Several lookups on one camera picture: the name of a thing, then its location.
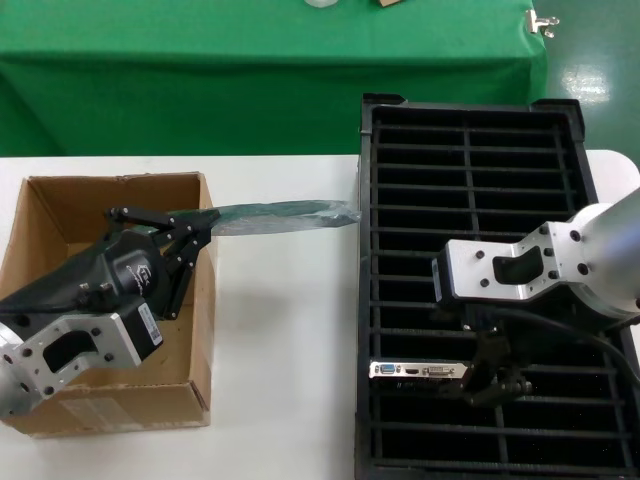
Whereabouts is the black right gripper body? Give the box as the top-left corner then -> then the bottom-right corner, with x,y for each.
437,282 -> 636,334

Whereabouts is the grey antistatic plastic bag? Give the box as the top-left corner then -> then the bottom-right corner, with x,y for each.
209,199 -> 362,237

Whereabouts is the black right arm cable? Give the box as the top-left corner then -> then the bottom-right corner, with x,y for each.
494,307 -> 640,386

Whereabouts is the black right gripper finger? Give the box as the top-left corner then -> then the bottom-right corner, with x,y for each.
462,367 -> 534,407
469,329 -> 506,374

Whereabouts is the brown cardboard box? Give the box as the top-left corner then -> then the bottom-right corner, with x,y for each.
0,172 -> 220,440

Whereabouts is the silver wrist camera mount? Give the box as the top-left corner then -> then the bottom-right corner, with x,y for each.
0,299 -> 165,401
432,221 -> 584,304

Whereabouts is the silver metal binder clip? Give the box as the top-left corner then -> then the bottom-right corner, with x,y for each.
525,9 -> 560,40

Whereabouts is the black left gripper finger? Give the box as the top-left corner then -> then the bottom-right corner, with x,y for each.
106,205 -> 222,241
154,234 -> 206,322

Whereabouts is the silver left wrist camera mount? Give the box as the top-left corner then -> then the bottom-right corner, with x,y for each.
0,299 -> 165,401

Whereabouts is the green tablecloth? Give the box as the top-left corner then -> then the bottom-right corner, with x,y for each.
0,0 -> 550,159

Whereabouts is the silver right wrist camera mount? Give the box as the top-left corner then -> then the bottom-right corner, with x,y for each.
432,221 -> 584,304

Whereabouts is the graphics card with silver bracket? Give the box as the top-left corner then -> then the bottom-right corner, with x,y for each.
368,360 -> 474,396

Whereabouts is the black slotted plastic container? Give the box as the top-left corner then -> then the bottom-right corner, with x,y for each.
353,92 -> 640,480

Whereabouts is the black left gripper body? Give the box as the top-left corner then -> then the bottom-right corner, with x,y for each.
0,229 -> 166,329

